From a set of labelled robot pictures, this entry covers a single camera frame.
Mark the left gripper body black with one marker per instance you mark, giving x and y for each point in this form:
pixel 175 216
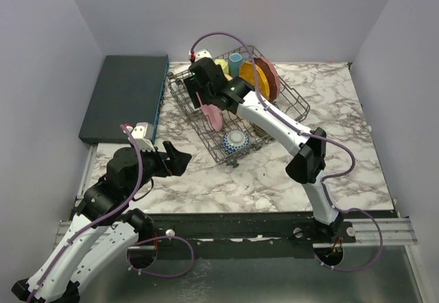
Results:
pixel 153 164

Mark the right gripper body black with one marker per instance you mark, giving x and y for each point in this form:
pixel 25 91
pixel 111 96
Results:
pixel 192 88

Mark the cream mug yellow handle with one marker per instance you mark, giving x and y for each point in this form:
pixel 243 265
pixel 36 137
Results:
pixel 224 66

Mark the plain pink round plate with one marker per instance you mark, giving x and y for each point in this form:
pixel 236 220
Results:
pixel 212 113

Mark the blue mug white inside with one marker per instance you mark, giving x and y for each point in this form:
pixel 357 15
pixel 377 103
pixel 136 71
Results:
pixel 235 60

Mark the red and blue patterned bowl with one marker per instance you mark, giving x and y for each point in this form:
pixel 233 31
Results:
pixel 234 141

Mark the pink polka dot plate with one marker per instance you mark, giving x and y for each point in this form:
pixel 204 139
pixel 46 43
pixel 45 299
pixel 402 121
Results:
pixel 272 77

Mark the dark patterned bowl cream inside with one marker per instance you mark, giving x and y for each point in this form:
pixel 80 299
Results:
pixel 259 131

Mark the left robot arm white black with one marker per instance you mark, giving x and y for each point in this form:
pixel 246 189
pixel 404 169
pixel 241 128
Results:
pixel 89 214

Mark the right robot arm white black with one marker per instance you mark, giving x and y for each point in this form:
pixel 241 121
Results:
pixel 308 150

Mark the dark grey flat box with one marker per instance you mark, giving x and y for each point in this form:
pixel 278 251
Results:
pixel 128 90

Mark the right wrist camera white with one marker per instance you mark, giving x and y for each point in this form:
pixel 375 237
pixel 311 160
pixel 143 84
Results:
pixel 194 56

